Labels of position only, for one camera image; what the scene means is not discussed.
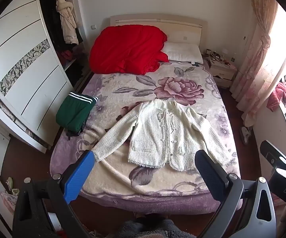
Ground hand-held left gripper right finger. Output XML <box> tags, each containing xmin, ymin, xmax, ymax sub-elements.
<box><xmin>195</xmin><ymin>150</ymin><xmax>276</xmax><ymax>238</ymax></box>

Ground dark red folded clothes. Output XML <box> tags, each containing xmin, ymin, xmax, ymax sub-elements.
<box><xmin>59</xmin><ymin>50</ymin><xmax>77</xmax><ymax>66</ymax></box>

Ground white nightstand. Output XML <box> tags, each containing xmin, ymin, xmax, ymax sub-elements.
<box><xmin>209</xmin><ymin>59</ymin><xmax>238</xmax><ymax>89</ymax></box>

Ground floral fleece blanket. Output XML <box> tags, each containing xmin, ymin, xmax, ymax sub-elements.
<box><xmin>50</xmin><ymin>62</ymin><xmax>241</xmax><ymax>215</ymax></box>

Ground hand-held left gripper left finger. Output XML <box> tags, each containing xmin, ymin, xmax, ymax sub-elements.
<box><xmin>13</xmin><ymin>150</ymin><xmax>95</xmax><ymax>238</ymax></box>

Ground white pillow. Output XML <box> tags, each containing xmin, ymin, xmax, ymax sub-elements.
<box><xmin>162</xmin><ymin>42</ymin><xmax>204</xmax><ymax>65</ymax></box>

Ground beige bed headboard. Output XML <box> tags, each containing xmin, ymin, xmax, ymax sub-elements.
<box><xmin>110</xmin><ymin>14</ymin><xmax>208</xmax><ymax>52</ymax></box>

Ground red clothes pile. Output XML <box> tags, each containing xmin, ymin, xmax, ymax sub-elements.
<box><xmin>267</xmin><ymin>82</ymin><xmax>286</xmax><ymax>112</ymax></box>

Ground black hanging coat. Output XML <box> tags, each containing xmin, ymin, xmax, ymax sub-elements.
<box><xmin>41</xmin><ymin>0</ymin><xmax>64</xmax><ymax>52</ymax></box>

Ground red quilt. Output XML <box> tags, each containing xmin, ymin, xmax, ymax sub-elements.
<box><xmin>89</xmin><ymin>25</ymin><xmax>169</xmax><ymax>75</ymax></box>

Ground white sliding-door wardrobe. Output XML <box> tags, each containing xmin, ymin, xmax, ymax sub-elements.
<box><xmin>0</xmin><ymin>0</ymin><xmax>94</xmax><ymax>237</ymax></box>

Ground white slippers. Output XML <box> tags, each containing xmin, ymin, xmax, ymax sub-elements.
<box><xmin>240</xmin><ymin>126</ymin><xmax>253</xmax><ymax>145</ymax></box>

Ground nightstand clutter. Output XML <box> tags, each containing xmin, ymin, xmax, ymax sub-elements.
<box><xmin>204</xmin><ymin>49</ymin><xmax>236</xmax><ymax>66</ymax></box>

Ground white knitted cardigan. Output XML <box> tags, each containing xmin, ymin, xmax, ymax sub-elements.
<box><xmin>91</xmin><ymin>99</ymin><xmax>233</xmax><ymax>172</ymax></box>

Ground beige hanging coat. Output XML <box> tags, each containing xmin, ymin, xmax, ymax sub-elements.
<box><xmin>56</xmin><ymin>0</ymin><xmax>79</xmax><ymax>45</ymax></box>

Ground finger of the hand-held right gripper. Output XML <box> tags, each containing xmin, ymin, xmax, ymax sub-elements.
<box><xmin>260</xmin><ymin>140</ymin><xmax>286</xmax><ymax>167</ymax></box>

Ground green striped pants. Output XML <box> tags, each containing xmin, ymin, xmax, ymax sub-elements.
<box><xmin>56</xmin><ymin>92</ymin><xmax>99</xmax><ymax>137</ymax></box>

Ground pink and green shoes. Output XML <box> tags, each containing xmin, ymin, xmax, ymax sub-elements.
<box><xmin>0</xmin><ymin>177</ymin><xmax>20</xmax><ymax>212</ymax></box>

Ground person's grey fleece clothing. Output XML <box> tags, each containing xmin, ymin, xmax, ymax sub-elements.
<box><xmin>113</xmin><ymin>217</ymin><xmax>198</xmax><ymax>238</ymax></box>

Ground pink floral curtain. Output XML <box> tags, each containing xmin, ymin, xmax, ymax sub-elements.
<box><xmin>232</xmin><ymin>0</ymin><xmax>286</xmax><ymax>127</ymax></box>

